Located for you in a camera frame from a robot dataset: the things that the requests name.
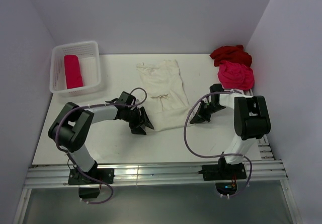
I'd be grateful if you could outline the rolled pink t shirt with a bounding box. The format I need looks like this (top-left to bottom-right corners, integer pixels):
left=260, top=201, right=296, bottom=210
left=64, top=55, right=84, bottom=89

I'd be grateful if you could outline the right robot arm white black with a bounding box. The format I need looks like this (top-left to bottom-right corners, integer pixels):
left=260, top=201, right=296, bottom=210
left=186, top=84, right=271, bottom=179

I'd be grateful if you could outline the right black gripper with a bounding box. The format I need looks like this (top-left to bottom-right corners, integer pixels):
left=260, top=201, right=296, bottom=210
left=191, top=100, right=226, bottom=124

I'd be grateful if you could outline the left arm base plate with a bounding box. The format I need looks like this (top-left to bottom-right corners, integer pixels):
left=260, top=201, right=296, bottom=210
left=67, top=168, right=115, bottom=204

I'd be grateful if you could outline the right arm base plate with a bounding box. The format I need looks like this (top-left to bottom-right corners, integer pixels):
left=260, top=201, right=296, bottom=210
left=198, top=163, right=247, bottom=181

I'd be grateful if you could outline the white plastic basket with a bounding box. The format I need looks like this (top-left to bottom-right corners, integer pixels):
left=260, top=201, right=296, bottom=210
left=49, top=41, right=103, bottom=97

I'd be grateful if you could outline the aluminium rail frame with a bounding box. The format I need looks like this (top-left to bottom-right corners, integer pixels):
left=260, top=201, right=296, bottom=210
left=14, top=137, right=302, bottom=223

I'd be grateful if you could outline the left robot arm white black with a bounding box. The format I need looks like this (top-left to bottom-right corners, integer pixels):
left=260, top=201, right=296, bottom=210
left=48, top=92, right=154, bottom=183

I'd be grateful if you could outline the white t shirt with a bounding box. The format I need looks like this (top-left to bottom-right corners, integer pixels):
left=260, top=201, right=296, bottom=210
left=136, top=60, right=191, bottom=132

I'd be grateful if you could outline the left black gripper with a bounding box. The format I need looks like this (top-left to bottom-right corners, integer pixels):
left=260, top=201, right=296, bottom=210
left=122, top=107, right=153, bottom=135

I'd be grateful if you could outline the dark red t shirt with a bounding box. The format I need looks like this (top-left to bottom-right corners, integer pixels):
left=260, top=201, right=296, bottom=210
left=210, top=45, right=252, bottom=67

